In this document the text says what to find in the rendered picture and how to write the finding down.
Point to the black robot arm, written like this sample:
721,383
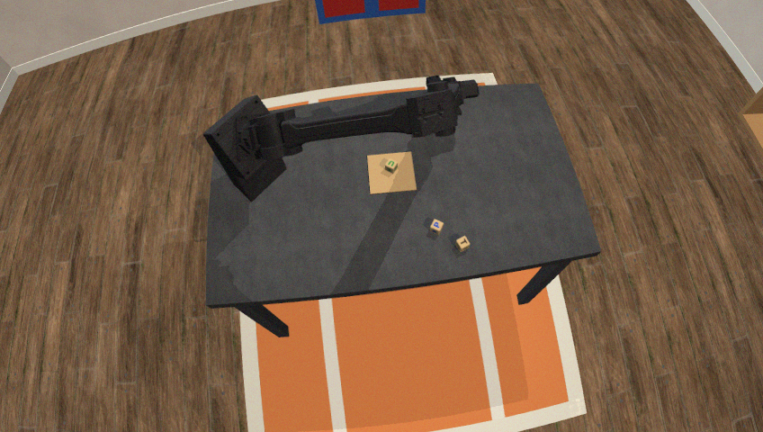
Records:
283,133

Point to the tan flat mat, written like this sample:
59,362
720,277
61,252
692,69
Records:
382,181

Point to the tan letter block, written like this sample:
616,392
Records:
391,165
436,226
462,243

